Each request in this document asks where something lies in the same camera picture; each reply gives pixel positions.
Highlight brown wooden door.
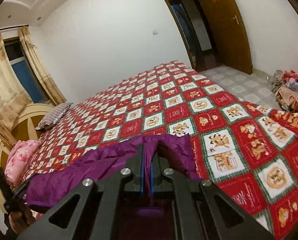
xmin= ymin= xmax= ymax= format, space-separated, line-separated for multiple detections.
xmin=199 ymin=0 xmax=253 ymax=74

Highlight metal door handle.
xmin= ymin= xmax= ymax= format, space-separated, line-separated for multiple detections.
xmin=231 ymin=15 xmax=239 ymax=25

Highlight red patchwork bear bedspread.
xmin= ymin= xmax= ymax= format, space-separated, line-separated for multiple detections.
xmin=25 ymin=61 xmax=298 ymax=239

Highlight person's left hand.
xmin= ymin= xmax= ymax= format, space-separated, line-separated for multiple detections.
xmin=9 ymin=204 xmax=36 ymax=234

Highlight beige patterned right curtain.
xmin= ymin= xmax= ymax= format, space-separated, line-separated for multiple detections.
xmin=18 ymin=26 xmax=66 ymax=106

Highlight beige wooden headboard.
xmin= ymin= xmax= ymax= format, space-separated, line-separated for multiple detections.
xmin=0 ymin=103 xmax=55 ymax=214

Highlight dark blue window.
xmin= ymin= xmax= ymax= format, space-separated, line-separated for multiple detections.
xmin=4 ymin=37 xmax=49 ymax=103

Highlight pink floral folded blanket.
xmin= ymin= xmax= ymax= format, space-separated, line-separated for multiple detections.
xmin=4 ymin=140 xmax=42 ymax=186

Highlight purple quilted hooded jacket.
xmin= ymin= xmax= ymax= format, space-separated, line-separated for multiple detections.
xmin=25 ymin=134 xmax=202 ymax=240

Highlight pile of clothes on floor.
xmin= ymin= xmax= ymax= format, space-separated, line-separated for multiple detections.
xmin=270 ymin=70 xmax=298 ymax=113

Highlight striped grey pillow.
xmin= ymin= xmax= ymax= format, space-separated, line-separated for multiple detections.
xmin=35 ymin=102 xmax=72 ymax=131

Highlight beige patterned curtain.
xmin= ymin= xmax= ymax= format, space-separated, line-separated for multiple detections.
xmin=18 ymin=26 xmax=66 ymax=106
xmin=0 ymin=33 xmax=32 ymax=147

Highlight beige patterned left curtain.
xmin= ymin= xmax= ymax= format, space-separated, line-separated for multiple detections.
xmin=0 ymin=33 xmax=32 ymax=147

